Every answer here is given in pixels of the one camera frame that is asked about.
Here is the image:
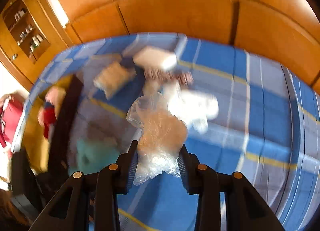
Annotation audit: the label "red fluffy sponge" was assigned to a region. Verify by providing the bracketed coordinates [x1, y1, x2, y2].
[43, 106, 56, 139]

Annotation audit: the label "white knitted socks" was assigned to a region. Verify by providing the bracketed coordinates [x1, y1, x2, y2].
[143, 80, 220, 134]

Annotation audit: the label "pink towel blue band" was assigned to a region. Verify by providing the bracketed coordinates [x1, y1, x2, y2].
[37, 86, 66, 127]

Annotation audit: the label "wooden door with shelves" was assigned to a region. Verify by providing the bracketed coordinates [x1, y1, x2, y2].
[1, 0, 73, 90]

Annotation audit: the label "blue plaid bed cover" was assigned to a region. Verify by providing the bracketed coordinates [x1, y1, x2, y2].
[19, 34, 319, 230]

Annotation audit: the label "wooden wardrobe wall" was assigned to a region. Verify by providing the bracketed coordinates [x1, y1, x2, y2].
[58, 0, 319, 91]

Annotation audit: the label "brown patterned scrunchie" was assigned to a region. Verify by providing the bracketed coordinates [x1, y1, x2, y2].
[144, 68, 194, 86]

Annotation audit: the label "blue plush bear pink dress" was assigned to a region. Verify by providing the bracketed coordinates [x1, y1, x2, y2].
[76, 137, 120, 174]

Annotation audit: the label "clear plastic bag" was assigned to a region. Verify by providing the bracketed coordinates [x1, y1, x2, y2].
[126, 93, 188, 185]

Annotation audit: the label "gold shallow box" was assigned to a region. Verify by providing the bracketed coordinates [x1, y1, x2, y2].
[22, 74, 84, 190]

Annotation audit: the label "red bag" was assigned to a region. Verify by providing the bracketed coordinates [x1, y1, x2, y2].
[1, 92, 25, 150]

